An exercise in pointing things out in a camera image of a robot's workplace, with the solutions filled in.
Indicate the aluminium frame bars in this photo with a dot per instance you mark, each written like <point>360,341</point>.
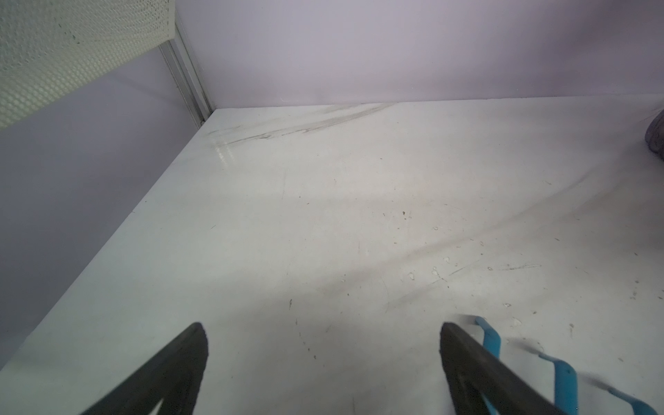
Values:
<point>183,66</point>

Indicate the blue yellow toy rake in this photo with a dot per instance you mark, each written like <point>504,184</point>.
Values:
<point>566,378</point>

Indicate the white mesh wall shelf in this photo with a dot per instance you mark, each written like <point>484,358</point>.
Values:
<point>51,48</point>

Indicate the glass flower vase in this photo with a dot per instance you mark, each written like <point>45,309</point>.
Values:
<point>654,135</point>

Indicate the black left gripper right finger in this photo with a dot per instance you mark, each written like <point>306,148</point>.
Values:
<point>476,378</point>

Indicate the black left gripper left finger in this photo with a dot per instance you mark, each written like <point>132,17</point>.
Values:
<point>169,382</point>

